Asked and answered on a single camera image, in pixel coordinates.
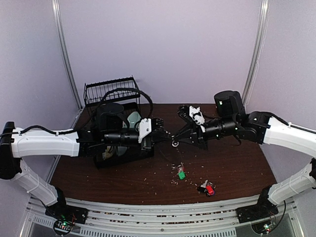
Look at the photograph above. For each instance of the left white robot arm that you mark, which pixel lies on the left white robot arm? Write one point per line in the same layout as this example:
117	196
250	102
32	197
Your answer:
110	127

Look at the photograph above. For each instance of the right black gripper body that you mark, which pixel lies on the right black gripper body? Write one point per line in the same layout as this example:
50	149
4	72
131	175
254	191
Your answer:
195	135

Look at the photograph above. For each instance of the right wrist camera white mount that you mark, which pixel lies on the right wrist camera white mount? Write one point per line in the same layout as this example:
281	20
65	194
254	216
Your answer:
191	114

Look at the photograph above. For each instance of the aluminium rail frame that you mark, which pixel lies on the aluminium rail frame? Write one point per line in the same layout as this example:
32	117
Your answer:
209	219

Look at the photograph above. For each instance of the left round circuit board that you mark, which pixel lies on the left round circuit board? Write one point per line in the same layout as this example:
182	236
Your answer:
62	228

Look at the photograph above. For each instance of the key bunch with red tag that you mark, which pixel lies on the key bunch with red tag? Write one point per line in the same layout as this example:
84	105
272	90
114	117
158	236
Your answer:
207	188

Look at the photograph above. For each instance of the left aluminium corner post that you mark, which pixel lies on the left aluminium corner post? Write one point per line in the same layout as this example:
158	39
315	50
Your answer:
65	55

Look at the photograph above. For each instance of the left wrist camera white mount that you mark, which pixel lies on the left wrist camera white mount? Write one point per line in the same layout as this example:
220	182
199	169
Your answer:
150	125

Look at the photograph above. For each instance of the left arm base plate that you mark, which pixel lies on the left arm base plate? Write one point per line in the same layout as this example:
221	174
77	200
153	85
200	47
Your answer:
70	214

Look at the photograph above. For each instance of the aluminium corner post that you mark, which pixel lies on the aluminium corner post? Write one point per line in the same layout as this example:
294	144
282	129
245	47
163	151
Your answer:
258	46
65	55

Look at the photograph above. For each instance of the right round circuit board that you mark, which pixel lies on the right round circuit board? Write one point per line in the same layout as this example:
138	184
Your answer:
263	228

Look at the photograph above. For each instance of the black tray with dishes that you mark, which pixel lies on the black tray with dishes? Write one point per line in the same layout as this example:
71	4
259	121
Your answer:
118	155

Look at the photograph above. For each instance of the round circuit board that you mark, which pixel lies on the round circuit board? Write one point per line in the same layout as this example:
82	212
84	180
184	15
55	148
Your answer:
62	228
263	228

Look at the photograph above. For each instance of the right aluminium corner post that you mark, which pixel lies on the right aluminium corner post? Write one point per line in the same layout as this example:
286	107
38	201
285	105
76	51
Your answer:
258	46

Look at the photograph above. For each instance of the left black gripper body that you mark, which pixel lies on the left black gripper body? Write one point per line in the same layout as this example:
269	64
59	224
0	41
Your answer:
146	145

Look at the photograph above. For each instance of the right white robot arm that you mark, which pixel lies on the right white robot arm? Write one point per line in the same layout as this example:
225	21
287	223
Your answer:
258	127

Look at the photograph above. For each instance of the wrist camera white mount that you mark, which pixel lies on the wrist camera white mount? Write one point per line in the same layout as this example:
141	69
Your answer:
150	125
191	114

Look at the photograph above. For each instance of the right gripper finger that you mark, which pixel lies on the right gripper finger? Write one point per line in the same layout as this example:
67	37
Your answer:
184	132
188	141

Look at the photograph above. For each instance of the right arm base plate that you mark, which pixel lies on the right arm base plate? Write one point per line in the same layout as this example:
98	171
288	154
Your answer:
253	213

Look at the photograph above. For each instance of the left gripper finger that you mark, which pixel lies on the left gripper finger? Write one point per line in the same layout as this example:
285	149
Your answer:
162	134
159	140

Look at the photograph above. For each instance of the keyring with green tag keys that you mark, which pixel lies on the keyring with green tag keys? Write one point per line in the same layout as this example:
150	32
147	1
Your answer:
178	162

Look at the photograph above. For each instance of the black wire dish rack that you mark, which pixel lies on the black wire dish rack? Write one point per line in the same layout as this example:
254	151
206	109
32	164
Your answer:
115	89

